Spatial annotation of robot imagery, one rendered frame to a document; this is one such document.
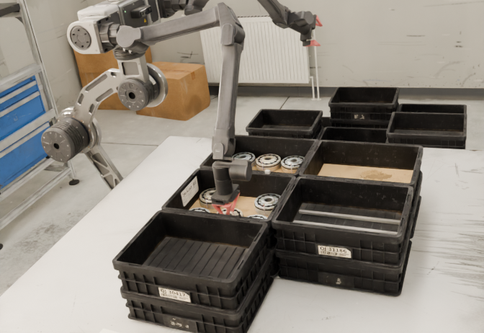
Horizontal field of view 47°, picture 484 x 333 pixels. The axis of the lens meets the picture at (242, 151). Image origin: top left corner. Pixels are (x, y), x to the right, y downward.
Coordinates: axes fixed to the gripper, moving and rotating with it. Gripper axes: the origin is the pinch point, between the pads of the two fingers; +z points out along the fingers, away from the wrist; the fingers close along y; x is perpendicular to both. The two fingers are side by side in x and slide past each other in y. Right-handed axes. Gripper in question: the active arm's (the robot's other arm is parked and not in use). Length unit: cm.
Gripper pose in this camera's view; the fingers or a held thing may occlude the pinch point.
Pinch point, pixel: (228, 213)
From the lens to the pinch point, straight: 193.8
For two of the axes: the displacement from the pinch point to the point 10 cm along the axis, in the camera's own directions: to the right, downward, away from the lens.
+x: -9.2, -0.7, 3.9
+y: 3.7, -4.6, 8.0
